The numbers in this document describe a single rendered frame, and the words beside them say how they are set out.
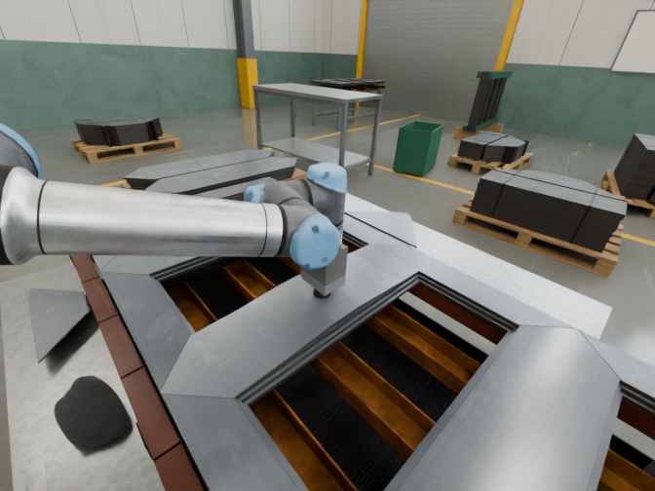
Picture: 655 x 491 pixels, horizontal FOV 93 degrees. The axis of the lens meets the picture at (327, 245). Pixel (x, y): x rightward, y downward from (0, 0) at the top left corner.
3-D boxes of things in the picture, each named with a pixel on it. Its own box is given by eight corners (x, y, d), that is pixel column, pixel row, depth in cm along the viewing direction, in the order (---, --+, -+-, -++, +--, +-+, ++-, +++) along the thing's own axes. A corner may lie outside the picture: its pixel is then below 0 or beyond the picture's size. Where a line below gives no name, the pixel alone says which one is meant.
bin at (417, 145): (404, 160, 468) (410, 120, 437) (434, 166, 448) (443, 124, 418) (389, 170, 423) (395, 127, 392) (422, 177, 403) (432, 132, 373)
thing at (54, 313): (77, 274, 104) (72, 264, 102) (106, 346, 80) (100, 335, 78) (29, 289, 96) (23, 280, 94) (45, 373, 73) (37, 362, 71)
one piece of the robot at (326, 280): (361, 228, 65) (354, 288, 74) (332, 213, 71) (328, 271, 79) (327, 244, 59) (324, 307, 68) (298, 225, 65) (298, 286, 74)
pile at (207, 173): (267, 155, 190) (266, 145, 187) (309, 173, 166) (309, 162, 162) (121, 183, 143) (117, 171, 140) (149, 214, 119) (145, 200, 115)
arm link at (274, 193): (256, 201, 47) (322, 191, 51) (239, 179, 55) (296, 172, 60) (260, 246, 51) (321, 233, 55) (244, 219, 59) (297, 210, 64)
